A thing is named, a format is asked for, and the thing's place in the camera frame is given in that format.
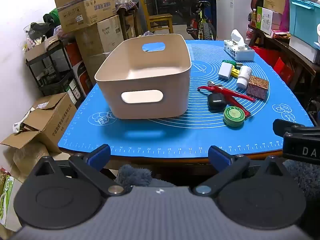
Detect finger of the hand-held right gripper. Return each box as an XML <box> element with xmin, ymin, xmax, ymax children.
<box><xmin>272</xmin><ymin>118</ymin><xmax>305</xmax><ymax>137</ymax></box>

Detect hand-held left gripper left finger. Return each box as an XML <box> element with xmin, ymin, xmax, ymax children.
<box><xmin>24</xmin><ymin>144</ymin><xmax>127</xmax><ymax>197</ymax></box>

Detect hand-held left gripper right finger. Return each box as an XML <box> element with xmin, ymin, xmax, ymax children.
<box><xmin>192</xmin><ymin>145</ymin><xmax>298</xmax><ymax>197</ymax></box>

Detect green round tin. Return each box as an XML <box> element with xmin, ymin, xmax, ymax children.
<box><xmin>223</xmin><ymin>106</ymin><xmax>245</xmax><ymax>127</ymax></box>

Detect brown purple sponge block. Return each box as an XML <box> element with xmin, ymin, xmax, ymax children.
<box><xmin>246</xmin><ymin>75</ymin><xmax>270</xmax><ymax>100</ymax></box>

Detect black earbuds case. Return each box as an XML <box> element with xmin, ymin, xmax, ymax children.
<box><xmin>207</xmin><ymin>94</ymin><xmax>227</xmax><ymax>111</ymax></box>

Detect beige plastic storage bin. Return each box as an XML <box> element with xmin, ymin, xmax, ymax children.
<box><xmin>94</xmin><ymin>34</ymin><xmax>192</xmax><ymax>120</ymax></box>

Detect red toy figure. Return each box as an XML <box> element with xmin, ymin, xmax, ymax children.
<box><xmin>197</xmin><ymin>80</ymin><xmax>257</xmax><ymax>117</ymax></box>

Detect white pill bottle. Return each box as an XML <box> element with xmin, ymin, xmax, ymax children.
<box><xmin>236</xmin><ymin>65</ymin><xmax>253</xmax><ymax>89</ymax></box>

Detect white charger block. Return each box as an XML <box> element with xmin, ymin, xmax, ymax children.
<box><xmin>218</xmin><ymin>62</ymin><xmax>237</xmax><ymax>80</ymax></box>

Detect grey fleece pants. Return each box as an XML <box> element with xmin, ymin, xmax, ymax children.
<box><xmin>116</xmin><ymin>159</ymin><xmax>320</xmax><ymax>198</ymax></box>

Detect blue silicone baking mat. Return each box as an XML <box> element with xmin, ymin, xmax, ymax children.
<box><xmin>58</xmin><ymin>39</ymin><xmax>315</xmax><ymax>157</ymax></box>

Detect red gift bag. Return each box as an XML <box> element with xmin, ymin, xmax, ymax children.
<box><xmin>274</xmin><ymin>57</ymin><xmax>295</xmax><ymax>85</ymax></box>

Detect open flat cardboard box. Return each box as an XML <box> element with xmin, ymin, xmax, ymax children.
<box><xmin>0</xmin><ymin>92</ymin><xmax>78</xmax><ymax>178</ymax></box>

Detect dark wooden side table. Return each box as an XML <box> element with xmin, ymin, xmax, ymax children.
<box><xmin>247</xmin><ymin>25</ymin><xmax>320</xmax><ymax>88</ymax></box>

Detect white foam box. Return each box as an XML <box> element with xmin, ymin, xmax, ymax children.
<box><xmin>289</xmin><ymin>36</ymin><xmax>320</xmax><ymax>64</ymax></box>

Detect white tissue pack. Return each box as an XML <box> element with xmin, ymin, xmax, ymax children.
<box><xmin>223</xmin><ymin>29</ymin><xmax>255</xmax><ymax>62</ymax></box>

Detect red white box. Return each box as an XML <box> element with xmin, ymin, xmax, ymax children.
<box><xmin>65</xmin><ymin>42</ymin><xmax>93</xmax><ymax>90</ymax></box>

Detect black shelf cart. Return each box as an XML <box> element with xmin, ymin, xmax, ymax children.
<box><xmin>25</xmin><ymin>39</ymin><xmax>87</xmax><ymax>103</ymax></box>

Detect green snack bag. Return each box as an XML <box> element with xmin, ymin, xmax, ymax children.
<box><xmin>0</xmin><ymin>167</ymin><xmax>15</xmax><ymax>230</ymax></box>

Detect teal plastic storage box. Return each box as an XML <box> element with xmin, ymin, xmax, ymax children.
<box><xmin>287</xmin><ymin>0</ymin><xmax>320</xmax><ymax>45</ymax></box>

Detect green white carton box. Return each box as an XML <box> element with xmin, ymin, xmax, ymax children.
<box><xmin>256</xmin><ymin>6</ymin><xmax>274</xmax><ymax>35</ymax></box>

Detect tall taped cardboard box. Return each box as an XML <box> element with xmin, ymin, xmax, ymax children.
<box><xmin>75</xmin><ymin>15</ymin><xmax>125</xmax><ymax>80</ymax></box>

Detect small brown cardboard box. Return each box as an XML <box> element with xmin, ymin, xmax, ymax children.
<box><xmin>24</xmin><ymin>35</ymin><xmax>60</xmax><ymax>62</ymax></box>

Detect white chest freezer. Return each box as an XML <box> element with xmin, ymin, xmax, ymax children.
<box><xmin>215</xmin><ymin>0</ymin><xmax>254</xmax><ymax>42</ymax></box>

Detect black green bicycle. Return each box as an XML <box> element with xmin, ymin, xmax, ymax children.
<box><xmin>171</xmin><ymin>0</ymin><xmax>217</xmax><ymax>40</ymax></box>

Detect cluttered wooden table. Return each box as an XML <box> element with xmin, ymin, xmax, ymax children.
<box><xmin>115</xmin><ymin>0</ymin><xmax>138</xmax><ymax>40</ymax></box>

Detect open printed cardboard box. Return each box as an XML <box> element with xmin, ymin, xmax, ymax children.
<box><xmin>53</xmin><ymin>0</ymin><xmax>117</xmax><ymax>33</ymax></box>

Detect wooden chair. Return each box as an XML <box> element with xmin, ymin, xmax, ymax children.
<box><xmin>138</xmin><ymin>0</ymin><xmax>174</xmax><ymax>34</ymax></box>

